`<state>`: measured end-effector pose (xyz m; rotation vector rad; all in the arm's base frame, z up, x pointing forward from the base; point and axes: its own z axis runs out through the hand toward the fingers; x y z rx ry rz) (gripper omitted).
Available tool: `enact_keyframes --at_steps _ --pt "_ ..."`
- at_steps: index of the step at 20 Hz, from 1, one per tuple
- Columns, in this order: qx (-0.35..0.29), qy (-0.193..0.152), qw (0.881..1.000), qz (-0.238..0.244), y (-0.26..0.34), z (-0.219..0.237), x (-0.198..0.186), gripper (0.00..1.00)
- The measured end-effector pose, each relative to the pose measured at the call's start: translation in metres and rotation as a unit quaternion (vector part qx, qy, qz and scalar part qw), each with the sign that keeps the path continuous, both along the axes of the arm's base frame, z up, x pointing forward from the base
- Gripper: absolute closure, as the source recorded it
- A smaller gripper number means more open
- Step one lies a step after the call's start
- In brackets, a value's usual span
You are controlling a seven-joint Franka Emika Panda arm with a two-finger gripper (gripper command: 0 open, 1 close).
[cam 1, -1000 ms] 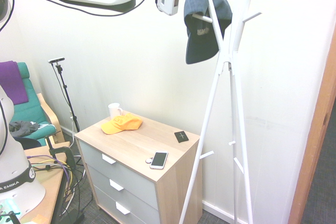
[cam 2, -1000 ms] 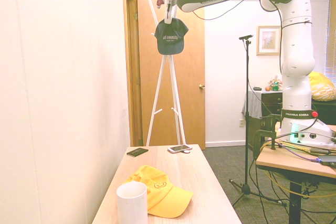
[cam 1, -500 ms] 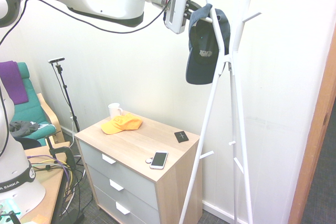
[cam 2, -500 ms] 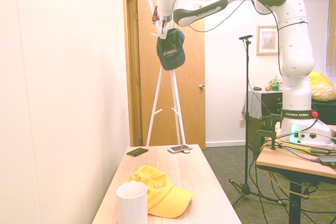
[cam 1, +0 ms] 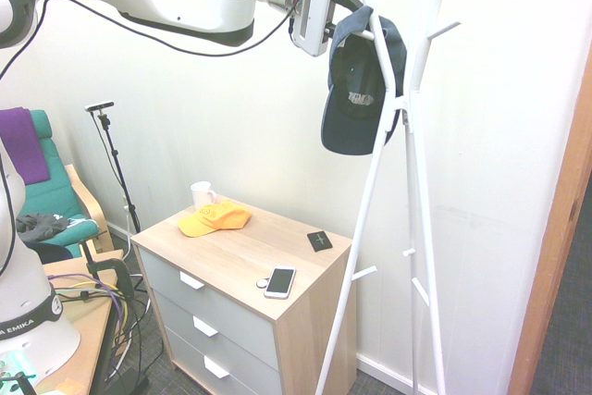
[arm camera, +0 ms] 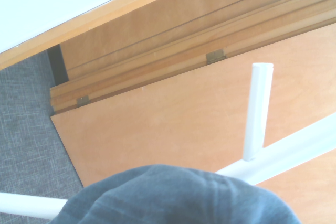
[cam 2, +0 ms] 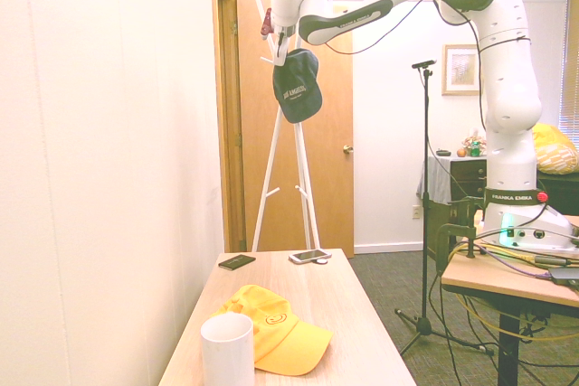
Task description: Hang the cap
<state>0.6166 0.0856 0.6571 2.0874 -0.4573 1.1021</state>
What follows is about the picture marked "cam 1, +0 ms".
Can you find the black tripod stand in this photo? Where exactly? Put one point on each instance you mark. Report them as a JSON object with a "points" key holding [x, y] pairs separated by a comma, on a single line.
{"points": [[118, 173]]}

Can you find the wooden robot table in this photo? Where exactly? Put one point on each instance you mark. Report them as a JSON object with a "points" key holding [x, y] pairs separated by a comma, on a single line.
{"points": [[88, 325]]}

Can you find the white wooden coat rack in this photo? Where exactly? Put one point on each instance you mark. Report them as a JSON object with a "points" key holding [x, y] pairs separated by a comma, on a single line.
{"points": [[370, 191]]}

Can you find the light wood drawer dresser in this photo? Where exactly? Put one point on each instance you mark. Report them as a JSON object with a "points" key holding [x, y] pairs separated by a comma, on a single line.
{"points": [[259, 321]]}

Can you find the orange sticky note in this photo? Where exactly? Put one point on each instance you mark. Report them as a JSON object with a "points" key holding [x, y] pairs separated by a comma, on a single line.
{"points": [[70, 387]]}

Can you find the white smartphone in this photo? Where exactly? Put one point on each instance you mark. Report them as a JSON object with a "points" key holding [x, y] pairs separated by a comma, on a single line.
{"points": [[280, 281]]}

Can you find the grey crumpled garment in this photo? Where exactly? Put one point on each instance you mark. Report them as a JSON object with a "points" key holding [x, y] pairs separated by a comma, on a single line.
{"points": [[41, 225]]}

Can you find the small black card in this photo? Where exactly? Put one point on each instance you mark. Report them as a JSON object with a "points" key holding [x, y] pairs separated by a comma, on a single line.
{"points": [[320, 241]]}

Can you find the black metal table clamp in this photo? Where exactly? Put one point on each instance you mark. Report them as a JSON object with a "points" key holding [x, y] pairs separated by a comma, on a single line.
{"points": [[121, 272]]}

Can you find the small round silver coin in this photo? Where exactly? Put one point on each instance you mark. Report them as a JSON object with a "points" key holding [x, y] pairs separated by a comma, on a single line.
{"points": [[262, 283]]}

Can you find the white ceramic mug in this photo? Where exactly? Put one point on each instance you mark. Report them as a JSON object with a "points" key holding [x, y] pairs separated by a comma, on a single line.
{"points": [[201, 195]]}

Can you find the green cushioned armchair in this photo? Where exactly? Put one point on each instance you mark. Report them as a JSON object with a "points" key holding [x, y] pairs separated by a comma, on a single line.
{"points": [[60, 182]]}

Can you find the black stereo camera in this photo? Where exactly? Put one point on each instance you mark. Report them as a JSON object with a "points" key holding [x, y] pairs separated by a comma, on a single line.
{"points": [[99, 106]]}

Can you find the navy blue baseball cap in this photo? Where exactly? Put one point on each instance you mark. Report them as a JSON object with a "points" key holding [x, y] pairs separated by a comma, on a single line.
{"points": [[351, 136]]}

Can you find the brown wooden door frame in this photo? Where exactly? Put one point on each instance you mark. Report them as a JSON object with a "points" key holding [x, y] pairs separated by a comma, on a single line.
{"points": [[550, 251]]}

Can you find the purple cloth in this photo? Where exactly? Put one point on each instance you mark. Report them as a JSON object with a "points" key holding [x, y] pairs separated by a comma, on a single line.
{"points": [[23, 145]]}

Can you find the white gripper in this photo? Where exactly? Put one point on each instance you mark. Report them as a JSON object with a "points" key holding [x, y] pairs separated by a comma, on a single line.
{"points": [[316, 6]]}

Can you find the yellow smiley baseball cap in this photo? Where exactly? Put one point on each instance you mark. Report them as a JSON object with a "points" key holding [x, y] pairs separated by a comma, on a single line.
{"points": [[215, 221]]}

